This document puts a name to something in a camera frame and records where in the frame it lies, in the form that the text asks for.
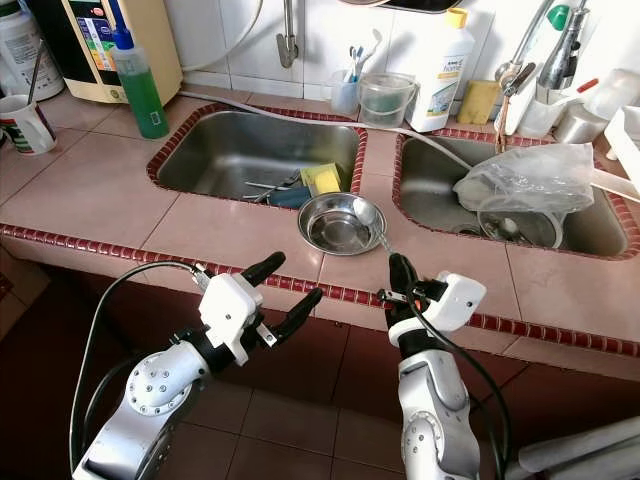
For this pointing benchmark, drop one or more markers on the black hanging pan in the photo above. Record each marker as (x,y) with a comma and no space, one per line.
(410,5)

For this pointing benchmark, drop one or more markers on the brown rubber band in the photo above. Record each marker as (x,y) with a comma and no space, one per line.
(500,120)

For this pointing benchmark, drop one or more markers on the white tubular frame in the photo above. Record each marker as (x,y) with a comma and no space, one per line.
(580,455)

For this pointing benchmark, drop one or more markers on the steel pot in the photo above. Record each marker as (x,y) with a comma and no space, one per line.
(520,228)

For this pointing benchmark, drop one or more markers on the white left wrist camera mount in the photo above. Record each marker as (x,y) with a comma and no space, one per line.
(230,310)

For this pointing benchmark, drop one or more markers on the beige water ionizer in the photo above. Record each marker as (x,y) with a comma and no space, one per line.
(160,50)

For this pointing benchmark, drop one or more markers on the white printed mug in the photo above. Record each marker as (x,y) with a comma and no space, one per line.
(32,130)

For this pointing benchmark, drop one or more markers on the clear plastic bucket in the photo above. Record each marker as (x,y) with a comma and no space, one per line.
(385,100)

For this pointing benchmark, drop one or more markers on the white curved water tube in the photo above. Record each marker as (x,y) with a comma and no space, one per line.
(235,50)

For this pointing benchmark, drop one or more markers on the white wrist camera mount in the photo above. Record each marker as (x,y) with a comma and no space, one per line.
(458,298)
(230,310)

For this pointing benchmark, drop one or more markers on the large white plastic jar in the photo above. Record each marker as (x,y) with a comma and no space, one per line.
(25,60)

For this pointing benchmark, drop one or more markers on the thin stirring spoon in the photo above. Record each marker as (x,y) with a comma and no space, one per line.
(40,70)

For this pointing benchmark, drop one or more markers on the thick yellow sponge block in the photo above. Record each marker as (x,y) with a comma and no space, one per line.
(476,102)

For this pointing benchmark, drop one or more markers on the green liquid soap bottle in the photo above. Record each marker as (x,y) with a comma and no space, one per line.
(142,100)

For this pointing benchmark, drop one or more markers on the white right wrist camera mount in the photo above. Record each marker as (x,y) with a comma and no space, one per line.
(458,298)

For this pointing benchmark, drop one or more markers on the clear plastic bag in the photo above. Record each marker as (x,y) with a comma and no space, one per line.
(530,175)

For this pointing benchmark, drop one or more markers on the small steel cup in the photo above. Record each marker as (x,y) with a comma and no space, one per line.
(577,125)

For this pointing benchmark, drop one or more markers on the chrome kitchen faucet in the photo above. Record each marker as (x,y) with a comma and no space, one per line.
(560,60)

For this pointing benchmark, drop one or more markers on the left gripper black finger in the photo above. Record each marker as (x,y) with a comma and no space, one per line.
(301,310)
(263,267)

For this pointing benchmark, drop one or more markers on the white utensil cup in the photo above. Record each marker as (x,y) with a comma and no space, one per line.
(538,120)

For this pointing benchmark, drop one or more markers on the clear toothbrush cup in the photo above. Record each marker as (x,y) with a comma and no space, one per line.
(344,95)

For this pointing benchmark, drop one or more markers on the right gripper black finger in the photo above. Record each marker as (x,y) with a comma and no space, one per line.
(403,276)

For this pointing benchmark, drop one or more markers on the clear spray bottle red trigger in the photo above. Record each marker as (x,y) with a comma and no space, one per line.
(615,95)

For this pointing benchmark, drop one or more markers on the steel wall tap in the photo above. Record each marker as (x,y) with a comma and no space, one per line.
(288,50)

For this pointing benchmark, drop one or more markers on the shallow stainless steel bowl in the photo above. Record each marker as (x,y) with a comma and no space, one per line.
(335,230)

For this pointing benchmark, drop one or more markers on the white dish rack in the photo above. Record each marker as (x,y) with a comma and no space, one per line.
(628,160)

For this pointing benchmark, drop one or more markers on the yellow green scouring sponge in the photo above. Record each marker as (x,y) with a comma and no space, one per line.
(322,180)

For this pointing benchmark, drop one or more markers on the white dish soap bottle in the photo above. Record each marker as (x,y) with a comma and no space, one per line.
(440,80)

